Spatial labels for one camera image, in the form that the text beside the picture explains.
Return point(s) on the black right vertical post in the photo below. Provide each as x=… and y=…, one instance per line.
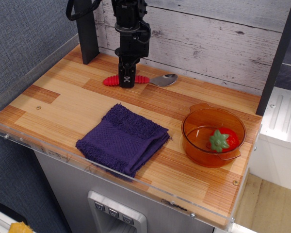
x=275, y=68

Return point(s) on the red toy strawberry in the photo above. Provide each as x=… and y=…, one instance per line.
x=223, y=140

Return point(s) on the orange transparent plastic pot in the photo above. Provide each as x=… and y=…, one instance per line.
x=196, y=128

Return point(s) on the black left vertical post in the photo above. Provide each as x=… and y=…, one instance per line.
x=86, y=31

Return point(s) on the clear acrylic left guard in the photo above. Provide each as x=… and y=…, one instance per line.
x=18, y=86

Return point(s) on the clear acrylic guard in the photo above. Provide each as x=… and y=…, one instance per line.
x=18, y=86
x=169, y=176

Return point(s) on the black vertical post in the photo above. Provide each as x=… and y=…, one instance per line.
x=275, y=68
x=86, y=31

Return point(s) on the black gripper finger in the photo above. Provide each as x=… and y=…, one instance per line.
x=126, y=76

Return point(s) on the red handled metal spoon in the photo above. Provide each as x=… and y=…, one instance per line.
x=161, y=81

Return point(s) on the silver dispenser button panel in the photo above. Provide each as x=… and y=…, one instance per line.
x=113, y=217

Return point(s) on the white toy sink drainboard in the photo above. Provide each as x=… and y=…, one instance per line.
x=276, y=122

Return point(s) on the clear acrylic front guard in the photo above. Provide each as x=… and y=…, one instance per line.
x=169, y=176

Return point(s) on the purple folded cloth napkin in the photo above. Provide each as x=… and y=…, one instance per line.
x=123, y=141

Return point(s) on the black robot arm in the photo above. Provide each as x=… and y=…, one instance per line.
x=128, y=12

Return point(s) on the grey toy fridge cabinet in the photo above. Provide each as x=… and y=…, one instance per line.
x=71, y=186

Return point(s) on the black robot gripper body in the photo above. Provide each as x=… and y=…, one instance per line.
x=134, y=43

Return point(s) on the yellow object at corner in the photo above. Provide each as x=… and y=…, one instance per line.
x=19, y=227

